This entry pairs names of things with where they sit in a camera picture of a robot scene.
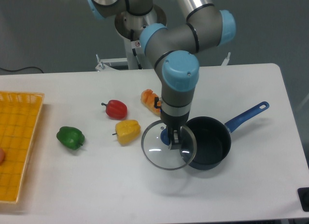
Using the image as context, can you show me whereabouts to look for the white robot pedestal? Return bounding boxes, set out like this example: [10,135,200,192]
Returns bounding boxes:
[114,5,167,70]

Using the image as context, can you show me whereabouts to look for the yellow bell pepper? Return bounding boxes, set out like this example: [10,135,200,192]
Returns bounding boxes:
[115,120,140,145]

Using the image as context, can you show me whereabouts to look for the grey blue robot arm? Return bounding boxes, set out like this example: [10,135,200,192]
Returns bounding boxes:
[87,0,236,149]

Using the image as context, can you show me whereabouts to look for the yellow woven basket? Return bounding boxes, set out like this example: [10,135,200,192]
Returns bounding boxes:
[0,91,44,204]

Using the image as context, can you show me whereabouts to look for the glass lid blue knob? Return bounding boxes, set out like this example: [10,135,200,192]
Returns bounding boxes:
[141,120,197,170]

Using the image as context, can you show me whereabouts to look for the red bell pepper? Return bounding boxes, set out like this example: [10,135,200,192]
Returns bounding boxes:
[101,99,127,120]

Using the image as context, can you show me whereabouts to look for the green bell pepper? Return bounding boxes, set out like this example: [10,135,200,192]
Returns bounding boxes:
[56,126,85,150]

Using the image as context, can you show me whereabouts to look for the black floor cable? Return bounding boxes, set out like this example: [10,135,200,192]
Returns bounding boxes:
[0,66,44,74]

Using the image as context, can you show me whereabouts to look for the orange bread loaf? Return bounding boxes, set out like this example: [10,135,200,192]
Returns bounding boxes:
[140,89,160,116]

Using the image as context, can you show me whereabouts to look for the black device table corner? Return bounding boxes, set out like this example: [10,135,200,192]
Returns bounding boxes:
[297,187,309,212]

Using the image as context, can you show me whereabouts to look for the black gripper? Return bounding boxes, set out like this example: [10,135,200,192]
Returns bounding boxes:
[160,111,189,150]

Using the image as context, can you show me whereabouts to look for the dark blue saucepan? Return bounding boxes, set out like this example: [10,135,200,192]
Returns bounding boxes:
[186,101,269,170]

